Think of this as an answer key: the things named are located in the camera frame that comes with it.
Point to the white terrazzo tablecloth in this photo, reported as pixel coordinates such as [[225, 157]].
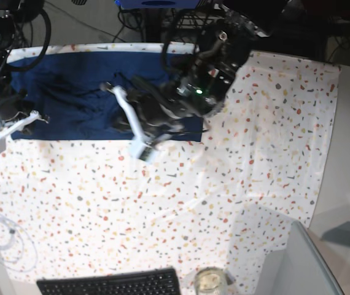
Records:
[[226, 202]]

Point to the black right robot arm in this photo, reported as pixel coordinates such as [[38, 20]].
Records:
[[14, 14]]

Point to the grey monitor back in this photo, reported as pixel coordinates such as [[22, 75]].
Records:
[[297, 269]]

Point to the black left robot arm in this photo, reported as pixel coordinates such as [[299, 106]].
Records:
[[198, 81]]

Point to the black keyboard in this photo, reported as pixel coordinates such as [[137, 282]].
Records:
[[163, 281]]

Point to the dark blue t-shirt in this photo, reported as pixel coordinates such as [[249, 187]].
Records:
[[66, 87]]

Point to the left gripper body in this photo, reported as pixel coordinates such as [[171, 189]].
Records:
[[160, 109]]

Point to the blue box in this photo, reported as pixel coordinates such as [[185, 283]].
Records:
[[158, 4]]

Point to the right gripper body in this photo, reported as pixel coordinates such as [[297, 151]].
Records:
[[14, 104]]

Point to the glass jar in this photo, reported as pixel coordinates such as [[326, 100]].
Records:
[[210, 281]]

